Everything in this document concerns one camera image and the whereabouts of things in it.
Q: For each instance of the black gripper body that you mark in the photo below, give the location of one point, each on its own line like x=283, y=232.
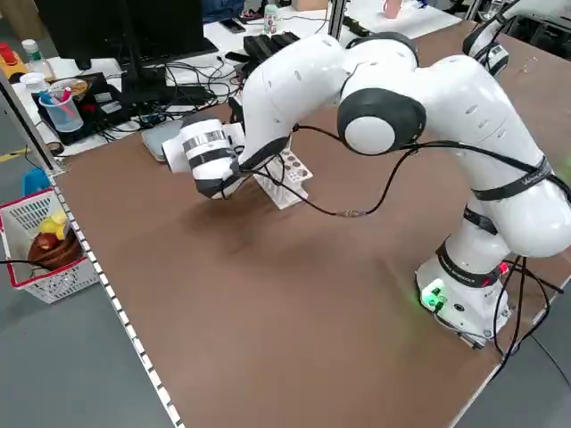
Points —
x=235, y=109

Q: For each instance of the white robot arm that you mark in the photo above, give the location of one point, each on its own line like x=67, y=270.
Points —
x=477, y=42
x=468, y=111

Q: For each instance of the white test tube rack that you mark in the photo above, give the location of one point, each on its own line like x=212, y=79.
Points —
x=298, y=176

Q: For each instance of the small clear glass beaker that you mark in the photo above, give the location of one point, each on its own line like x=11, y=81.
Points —
x=527, y=68

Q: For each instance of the black phone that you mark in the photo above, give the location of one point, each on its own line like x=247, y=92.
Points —
x=233, y=25

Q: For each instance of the silver digital scale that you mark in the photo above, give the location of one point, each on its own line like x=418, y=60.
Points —
x=158, y=142

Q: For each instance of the black monitor stand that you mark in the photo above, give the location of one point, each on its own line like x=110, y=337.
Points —
x=143, y=87

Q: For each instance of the bottle with green cap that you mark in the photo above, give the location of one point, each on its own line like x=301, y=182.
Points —
x=270, y=20

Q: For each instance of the black monitor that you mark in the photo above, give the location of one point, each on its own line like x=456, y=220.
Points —
x=178, y=27

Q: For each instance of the brown cardboard box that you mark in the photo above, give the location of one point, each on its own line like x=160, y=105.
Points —
x=310, y=3

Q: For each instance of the black flat box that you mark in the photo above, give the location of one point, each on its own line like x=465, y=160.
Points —
x=102, y=102

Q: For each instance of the black power adapter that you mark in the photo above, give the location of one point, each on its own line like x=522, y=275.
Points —
x=350, y=22
x=363, y=31

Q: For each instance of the clear cup with pens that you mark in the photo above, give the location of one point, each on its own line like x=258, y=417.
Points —
x=62, y=116

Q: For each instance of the pink cup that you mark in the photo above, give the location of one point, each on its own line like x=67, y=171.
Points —
x=391, y=8

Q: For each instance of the jar with white lid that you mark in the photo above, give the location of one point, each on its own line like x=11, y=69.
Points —
x=32, y=81

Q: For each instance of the clear bottle with white cap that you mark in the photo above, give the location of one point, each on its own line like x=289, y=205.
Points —
x=33, y=58

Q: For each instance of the blue plastic object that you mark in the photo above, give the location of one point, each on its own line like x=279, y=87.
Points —
x=35, y=180

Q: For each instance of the yellow fruit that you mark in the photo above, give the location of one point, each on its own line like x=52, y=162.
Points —
x=55, y=223

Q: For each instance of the white side table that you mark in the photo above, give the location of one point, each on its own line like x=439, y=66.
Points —
x=435, y=18

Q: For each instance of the white slotted edge strip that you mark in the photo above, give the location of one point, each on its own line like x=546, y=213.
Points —
x=111, y=294

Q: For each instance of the red and yellow toy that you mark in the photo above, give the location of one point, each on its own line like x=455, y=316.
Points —
x=11, y=60

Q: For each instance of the red apple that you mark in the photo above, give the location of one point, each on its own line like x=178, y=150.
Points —
x=46, y=242

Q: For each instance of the brown wooden bowl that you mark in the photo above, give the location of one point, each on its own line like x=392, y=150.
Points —
x=53, y=258

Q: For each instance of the white basket with red rim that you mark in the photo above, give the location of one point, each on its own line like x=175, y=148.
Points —
x=53, y=285

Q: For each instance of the aluminium frame post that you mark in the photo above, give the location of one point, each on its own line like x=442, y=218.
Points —
x=335, y=18
x=29, y=125

